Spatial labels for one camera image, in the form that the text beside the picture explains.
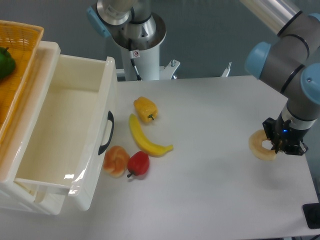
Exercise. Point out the yellow banana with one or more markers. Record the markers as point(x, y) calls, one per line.
point(144, 144)

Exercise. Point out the red bell pepper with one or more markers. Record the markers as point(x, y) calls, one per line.
point(138, 164)

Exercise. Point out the white open upper drawer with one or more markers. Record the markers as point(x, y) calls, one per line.
point(52, 144)

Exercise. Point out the orange twisted bread roll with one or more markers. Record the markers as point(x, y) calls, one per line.
point(116, 161)

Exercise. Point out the orange woven basket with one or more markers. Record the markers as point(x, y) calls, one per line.
point(23, 41)

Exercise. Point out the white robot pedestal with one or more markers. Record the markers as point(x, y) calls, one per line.
point(146, 65)

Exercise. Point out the black drawer handle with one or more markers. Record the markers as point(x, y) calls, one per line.
point(108, 133)

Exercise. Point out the white drawer cabinet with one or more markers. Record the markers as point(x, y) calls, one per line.
point(15, 197)

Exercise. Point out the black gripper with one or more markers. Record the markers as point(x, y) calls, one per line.
point(284, 137)

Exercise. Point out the green bell pepper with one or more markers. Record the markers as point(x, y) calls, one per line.
point(7, 63)

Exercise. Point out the black device at table edge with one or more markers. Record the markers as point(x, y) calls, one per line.
point(311, 213)

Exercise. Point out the glazed ring donut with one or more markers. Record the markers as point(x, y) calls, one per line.
point(255, 143)

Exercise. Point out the yellow bell pepper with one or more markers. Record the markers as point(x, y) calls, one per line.
point(146, 109)

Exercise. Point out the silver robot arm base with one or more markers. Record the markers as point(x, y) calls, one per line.
point(131, 23)

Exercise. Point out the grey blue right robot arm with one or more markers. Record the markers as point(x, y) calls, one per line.
point(281, 66)

